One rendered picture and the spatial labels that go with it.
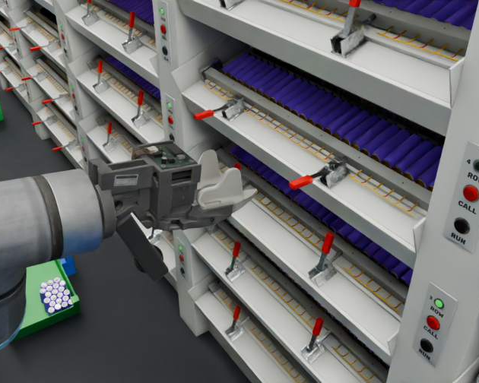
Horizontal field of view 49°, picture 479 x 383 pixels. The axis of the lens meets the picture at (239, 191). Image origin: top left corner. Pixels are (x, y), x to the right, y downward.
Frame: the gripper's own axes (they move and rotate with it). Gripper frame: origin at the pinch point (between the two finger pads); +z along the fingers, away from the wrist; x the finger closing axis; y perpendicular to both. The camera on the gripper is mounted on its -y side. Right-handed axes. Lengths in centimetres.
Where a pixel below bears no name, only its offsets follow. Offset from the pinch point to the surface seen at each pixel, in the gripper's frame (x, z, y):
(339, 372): -6.9, 23.6, -39.4
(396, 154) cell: -6.1, 22.5, 4.6
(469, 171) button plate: -22.4, 12.3, 11.7
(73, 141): 139, 25, -57
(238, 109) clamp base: 25.1, 16.9, 0.3
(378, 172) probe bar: -6.9, 18.4, 2.8
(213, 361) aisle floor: 32, 25, -74
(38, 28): 164, 21, -20
